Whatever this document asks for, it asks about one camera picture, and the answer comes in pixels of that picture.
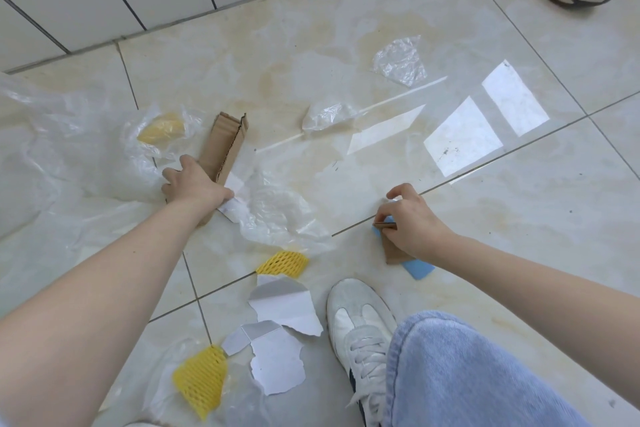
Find clear plastic film scraps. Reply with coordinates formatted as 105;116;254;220
0;33;429;427

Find yellow foam net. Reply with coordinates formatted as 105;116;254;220
137;113;185;146
255;250;310;278
172;345;229;422

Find long cardboard box strip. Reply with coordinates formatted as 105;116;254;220
165;111;249;228

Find white paper scraps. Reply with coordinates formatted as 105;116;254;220
217;173;325;396

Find person's right forearm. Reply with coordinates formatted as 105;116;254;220
435;234;640;410

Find person's left forearm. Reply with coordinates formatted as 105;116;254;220
0;196;226;427

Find person's right leg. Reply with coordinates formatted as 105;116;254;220
382;310;591;427

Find person's left hand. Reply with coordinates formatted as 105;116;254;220
161;153;235;212

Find person's right white shoe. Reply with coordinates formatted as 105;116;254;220
326;278;399;427

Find person's right hand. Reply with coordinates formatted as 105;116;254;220
372;183;459;262

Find brown cardboard pieces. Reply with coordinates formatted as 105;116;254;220
382;236;413;266

